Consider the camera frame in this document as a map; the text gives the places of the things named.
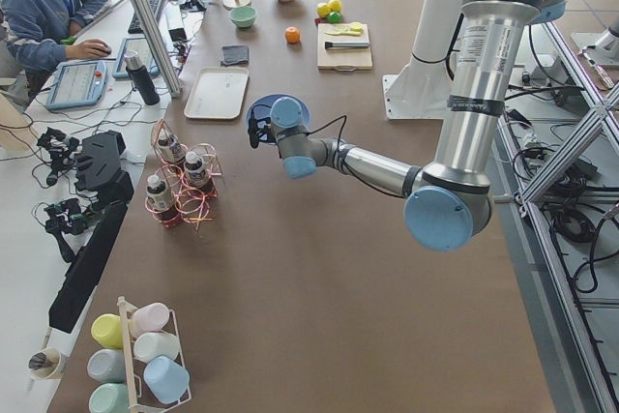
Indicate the pink cup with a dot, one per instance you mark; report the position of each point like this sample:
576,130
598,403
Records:
150,318

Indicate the green lime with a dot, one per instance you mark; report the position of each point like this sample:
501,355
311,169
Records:
334,17

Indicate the mint green cup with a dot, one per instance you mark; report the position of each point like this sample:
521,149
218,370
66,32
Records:
109,398

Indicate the green bowl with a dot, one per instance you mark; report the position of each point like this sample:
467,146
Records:
243,17

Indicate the cream rabbit tray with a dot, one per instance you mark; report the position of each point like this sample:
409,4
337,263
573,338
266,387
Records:
217,93

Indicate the tea bottle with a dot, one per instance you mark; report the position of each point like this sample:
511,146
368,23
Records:
161,201
197,175
171,149

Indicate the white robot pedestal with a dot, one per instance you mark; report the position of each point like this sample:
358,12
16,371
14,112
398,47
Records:
422,88

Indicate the orange fruit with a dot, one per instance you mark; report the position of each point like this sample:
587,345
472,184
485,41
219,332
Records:
292,35

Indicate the yellow cup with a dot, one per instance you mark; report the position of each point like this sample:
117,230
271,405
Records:
106,330

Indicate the yellow plastic knife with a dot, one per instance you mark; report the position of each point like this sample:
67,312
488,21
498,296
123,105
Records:
328,32

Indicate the blue teach pendant near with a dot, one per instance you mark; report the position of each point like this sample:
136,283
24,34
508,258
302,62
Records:
77,84

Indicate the person in blue hoodie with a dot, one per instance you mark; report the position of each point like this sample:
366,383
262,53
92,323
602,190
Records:
38,31

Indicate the grey cup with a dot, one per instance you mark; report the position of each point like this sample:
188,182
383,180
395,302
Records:
107,366

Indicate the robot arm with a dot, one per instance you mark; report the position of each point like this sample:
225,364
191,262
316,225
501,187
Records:
447,201

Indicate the grey folded cloth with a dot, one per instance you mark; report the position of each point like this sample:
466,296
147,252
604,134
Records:
234,55

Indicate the yellow lemon near lime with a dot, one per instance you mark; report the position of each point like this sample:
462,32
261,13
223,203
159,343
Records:
323,9

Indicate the tea bottle middle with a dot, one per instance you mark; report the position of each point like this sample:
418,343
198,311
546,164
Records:
197,175

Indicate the white cup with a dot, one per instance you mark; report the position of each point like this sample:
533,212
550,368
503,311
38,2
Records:
151,345

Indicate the tea bottle front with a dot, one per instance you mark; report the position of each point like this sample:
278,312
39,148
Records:
161,201

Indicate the blue round plate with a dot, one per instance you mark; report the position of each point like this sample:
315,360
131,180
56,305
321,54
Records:
258,108

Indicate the lemon half beside knife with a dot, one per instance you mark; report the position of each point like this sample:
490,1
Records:
340,28

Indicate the tea bottle back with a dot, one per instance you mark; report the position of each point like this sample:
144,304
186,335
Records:
171,149

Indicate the wooden cutting board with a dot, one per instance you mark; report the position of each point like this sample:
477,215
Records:
342,60

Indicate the yellow lemon outer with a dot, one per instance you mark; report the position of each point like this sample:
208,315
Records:
335,5

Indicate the black water bottle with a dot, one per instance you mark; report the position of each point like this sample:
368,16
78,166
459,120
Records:
140,77

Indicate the copper wire bottle rack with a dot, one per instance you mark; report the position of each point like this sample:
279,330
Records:
193,205

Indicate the white cup rack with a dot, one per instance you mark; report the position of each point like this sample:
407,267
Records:
141,398

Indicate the steel muddler black tip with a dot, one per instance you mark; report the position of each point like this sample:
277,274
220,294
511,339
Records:
346,45

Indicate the blue cup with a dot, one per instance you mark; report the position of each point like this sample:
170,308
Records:
166,379

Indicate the lemon half near board edge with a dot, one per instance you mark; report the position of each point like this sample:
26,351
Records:
355,27

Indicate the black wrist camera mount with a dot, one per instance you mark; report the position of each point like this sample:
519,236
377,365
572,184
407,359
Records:
259,130

